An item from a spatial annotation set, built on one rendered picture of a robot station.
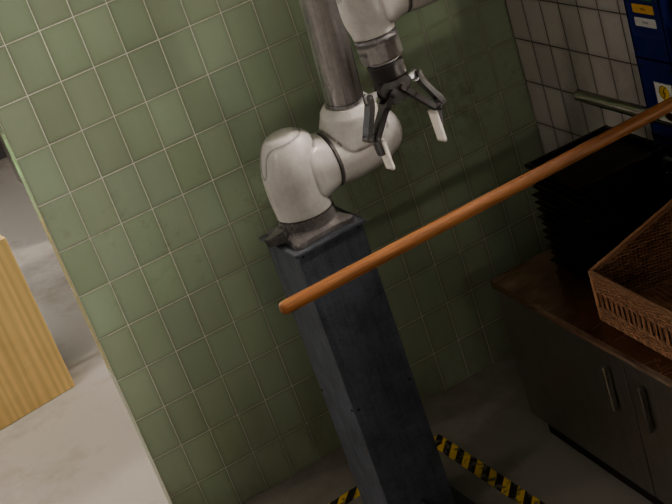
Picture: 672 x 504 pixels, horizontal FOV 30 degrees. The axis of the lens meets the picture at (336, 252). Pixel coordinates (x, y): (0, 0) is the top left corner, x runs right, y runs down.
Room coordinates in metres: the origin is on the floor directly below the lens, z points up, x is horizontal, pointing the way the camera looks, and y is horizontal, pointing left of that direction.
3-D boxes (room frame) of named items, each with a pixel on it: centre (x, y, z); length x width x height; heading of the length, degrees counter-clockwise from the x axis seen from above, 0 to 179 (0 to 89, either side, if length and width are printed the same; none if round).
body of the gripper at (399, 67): (2.46, -0.22, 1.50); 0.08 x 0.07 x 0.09; 112
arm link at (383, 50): (2.46, -0.22, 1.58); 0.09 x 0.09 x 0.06
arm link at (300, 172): (3.06, 0.03, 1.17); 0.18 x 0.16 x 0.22; 110
